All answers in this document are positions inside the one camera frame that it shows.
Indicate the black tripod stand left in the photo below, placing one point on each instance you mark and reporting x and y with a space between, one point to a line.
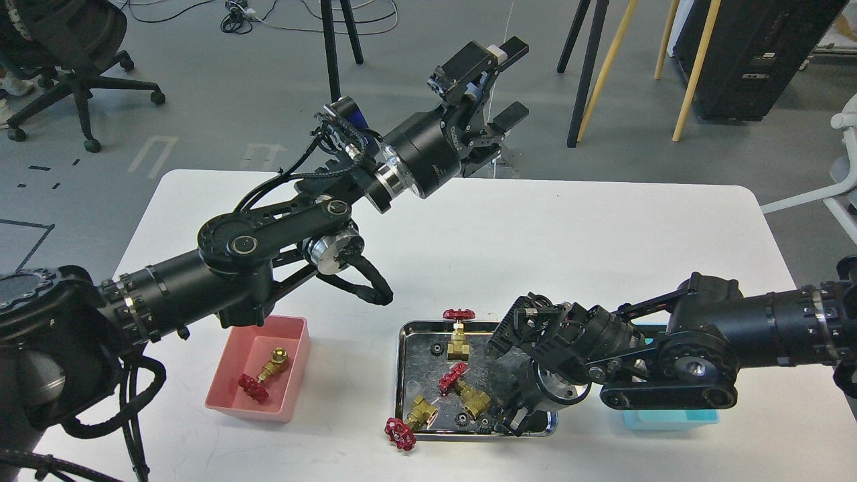
329 43

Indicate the small black gear bottom right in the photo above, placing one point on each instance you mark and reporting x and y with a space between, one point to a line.
484 425

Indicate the brass valve bottom red handle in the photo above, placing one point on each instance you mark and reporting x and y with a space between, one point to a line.
401 432

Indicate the wooden easel leg right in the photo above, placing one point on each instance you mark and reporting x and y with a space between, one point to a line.
700 56

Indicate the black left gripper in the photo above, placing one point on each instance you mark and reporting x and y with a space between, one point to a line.
430 148

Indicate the black equipment case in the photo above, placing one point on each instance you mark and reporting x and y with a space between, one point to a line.
756 48

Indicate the black tripod leg right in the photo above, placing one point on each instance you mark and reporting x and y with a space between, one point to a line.
593 42

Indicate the shiny metal tray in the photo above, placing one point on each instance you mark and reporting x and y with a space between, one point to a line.
419 373

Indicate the blue plastic box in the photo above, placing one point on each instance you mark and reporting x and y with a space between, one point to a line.
669 420

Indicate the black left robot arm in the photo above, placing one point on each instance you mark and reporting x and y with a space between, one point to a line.
73 350

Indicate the small black gear bottom left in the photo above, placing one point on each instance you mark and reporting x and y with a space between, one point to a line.
462 419

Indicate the black office chair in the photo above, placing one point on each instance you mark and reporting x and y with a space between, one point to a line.
69 45

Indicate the pink plastic box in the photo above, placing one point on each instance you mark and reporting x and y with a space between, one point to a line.
248 351

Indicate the wooden easel leg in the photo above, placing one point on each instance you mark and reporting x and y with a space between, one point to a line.
606 68
700 56

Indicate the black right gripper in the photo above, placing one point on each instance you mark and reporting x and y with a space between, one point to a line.
526 398

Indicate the brass valve red handle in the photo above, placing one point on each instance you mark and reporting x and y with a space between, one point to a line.
401 432
475 402
256 386
458 348

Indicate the wooden easel leg left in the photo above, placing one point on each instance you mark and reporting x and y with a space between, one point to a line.
606 68

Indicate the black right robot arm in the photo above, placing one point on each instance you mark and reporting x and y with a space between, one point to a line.
680 350

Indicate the white stand frame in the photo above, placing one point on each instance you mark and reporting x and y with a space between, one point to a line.
843 172

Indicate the brass valve top red handle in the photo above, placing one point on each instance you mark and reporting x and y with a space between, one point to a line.
458 348

